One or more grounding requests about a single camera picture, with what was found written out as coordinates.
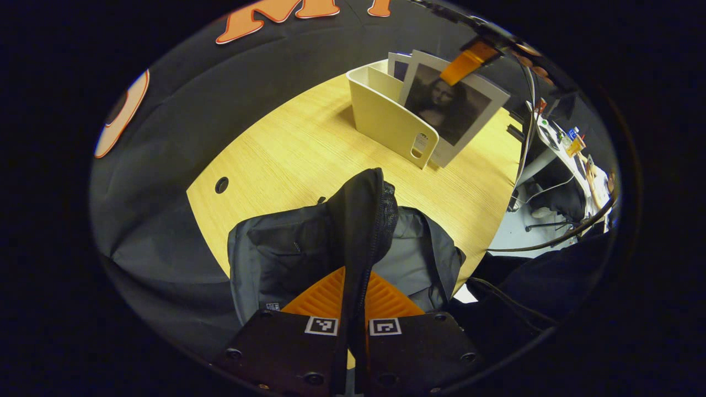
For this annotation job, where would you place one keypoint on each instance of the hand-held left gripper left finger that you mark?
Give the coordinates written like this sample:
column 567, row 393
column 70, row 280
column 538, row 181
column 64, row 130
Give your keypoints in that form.
column 276, row 347

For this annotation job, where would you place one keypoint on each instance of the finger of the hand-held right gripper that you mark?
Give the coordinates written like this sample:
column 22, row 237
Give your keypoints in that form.
column 466, row 62

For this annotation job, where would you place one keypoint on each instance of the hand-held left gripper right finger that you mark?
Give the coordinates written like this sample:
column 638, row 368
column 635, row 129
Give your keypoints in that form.
column 419, row 347

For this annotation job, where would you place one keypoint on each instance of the white portrait cover book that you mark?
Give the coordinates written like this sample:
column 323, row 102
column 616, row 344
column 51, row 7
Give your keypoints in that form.
column 458, row 110

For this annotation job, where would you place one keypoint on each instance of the black schoolbag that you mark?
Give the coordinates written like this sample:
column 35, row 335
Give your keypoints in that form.
column 287, row 248

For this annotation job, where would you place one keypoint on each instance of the cream plastic bookshelf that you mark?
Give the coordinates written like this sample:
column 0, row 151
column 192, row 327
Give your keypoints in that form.
column 386, row 124

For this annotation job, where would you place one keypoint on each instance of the dark cloth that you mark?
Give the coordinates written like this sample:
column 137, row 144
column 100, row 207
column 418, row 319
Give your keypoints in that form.
column 524, row 309

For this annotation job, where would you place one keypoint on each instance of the white office desk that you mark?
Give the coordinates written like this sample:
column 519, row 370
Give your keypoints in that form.
column 549, row 149

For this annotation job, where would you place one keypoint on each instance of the orange cup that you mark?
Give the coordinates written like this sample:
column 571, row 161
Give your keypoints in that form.
column 575, row 146

